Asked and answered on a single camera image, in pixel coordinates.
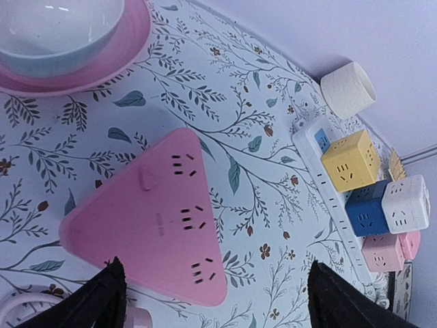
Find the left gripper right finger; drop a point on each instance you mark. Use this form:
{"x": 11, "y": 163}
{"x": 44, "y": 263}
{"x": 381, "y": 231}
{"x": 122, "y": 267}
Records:
{"x": 333, "y": 302}

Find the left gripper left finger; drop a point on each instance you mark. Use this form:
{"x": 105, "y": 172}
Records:
{"x": 101, "y": 302}

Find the round pink socket with cord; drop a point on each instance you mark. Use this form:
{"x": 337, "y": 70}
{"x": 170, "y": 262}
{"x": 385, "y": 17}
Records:
{"x": 21, "y": 308}

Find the pink power strip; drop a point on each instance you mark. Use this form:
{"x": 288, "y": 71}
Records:
{"x": 156, "y": 217}

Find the pink cube socket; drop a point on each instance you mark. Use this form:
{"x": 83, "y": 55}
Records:
{"x": 383, "y": 253}

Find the pink plug adapter on top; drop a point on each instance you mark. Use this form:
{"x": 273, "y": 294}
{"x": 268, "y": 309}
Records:
{"x": 410, "y": 242}

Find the dark blue cube socket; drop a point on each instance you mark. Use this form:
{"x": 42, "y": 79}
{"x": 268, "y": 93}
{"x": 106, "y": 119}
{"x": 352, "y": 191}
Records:
{"x": 364, "y": 209}

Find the white cube socket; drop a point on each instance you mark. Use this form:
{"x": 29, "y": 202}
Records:
{"x": 406, "y": 206}

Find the yellow cube socket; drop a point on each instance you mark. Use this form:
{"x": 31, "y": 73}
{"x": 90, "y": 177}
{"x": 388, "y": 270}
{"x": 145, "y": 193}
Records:
{"x": 352, "y": 162}

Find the floral square coaster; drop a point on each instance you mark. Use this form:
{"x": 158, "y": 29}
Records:
{"x": 402, "y": 291}

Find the yellow woven tray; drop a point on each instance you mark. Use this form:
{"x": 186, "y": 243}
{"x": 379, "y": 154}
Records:
{"x": 396, "y": 168}

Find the white power strip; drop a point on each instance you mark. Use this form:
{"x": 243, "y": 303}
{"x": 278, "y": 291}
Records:
{"x": 311, "y": 140}

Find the cream ceramic mug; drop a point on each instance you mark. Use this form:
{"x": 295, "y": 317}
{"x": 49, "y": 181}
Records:
{"x": 348, "y": 90}

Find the floral table cloth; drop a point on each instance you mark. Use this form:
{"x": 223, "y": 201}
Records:
{"x": 178, "y": 64}

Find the white bowl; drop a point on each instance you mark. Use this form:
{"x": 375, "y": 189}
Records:
{"x": 44, "y": 39}

